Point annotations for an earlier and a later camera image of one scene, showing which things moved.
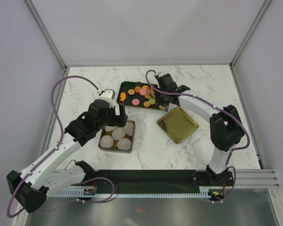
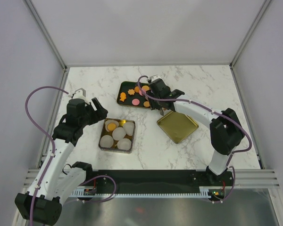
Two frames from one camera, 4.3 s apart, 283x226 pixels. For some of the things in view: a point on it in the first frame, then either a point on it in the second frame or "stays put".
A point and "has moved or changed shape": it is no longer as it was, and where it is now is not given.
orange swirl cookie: x=146 y=103 stays put
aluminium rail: x=256 y=179 stays put
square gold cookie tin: x=118 y=139 stays put
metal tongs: x=150 y=92 has moved or changed shape
